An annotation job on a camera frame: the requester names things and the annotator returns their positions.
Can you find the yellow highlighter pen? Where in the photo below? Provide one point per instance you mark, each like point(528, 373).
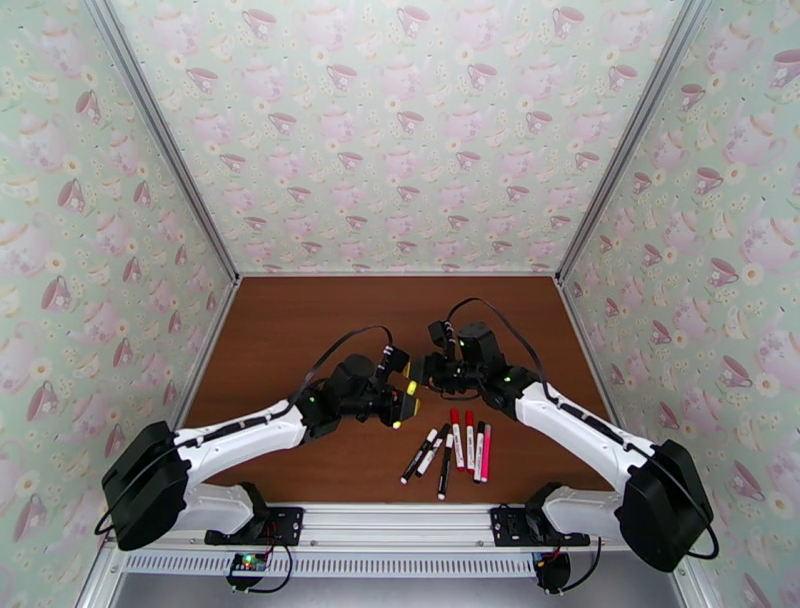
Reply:
point(411, 388)

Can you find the black and white marker pen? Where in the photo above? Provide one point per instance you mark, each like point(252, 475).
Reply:
point(418, 458)

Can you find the black whiteboard marker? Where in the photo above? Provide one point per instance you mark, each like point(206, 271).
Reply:
point(479, 453)
point(429, 458)

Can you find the red whiteboard marker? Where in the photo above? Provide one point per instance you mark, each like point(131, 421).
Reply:
point(470, 440)
point(458, 440)

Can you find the black barrel marker pen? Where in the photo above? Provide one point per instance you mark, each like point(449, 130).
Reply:
point(445, 469)

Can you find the pink highlighter pen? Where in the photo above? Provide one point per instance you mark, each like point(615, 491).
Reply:
point(487, 450)

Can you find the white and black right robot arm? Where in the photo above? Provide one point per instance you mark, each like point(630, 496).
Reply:
point(581, 425)

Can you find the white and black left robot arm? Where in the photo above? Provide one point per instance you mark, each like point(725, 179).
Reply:
point(237, 434)

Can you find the perforated metal strip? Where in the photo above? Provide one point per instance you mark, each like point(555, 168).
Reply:
point(387, 565)

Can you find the small controller board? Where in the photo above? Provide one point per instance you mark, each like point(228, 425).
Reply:
point(247, 565)
point(553, 572)

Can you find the aluminium back rail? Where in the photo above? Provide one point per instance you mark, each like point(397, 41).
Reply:
point(400, 274)

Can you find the aluminium side rail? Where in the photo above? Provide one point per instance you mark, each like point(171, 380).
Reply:
point(575, 312)
point(211, 344)

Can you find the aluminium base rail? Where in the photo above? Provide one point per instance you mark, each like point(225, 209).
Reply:
point(400, 525)

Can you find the aluminium frame post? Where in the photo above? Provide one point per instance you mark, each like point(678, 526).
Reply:
point(165, 137)
point(634, 137)

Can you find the aluminium frame leg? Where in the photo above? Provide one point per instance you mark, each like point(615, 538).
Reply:
point(690, 592)
point(94, 587)

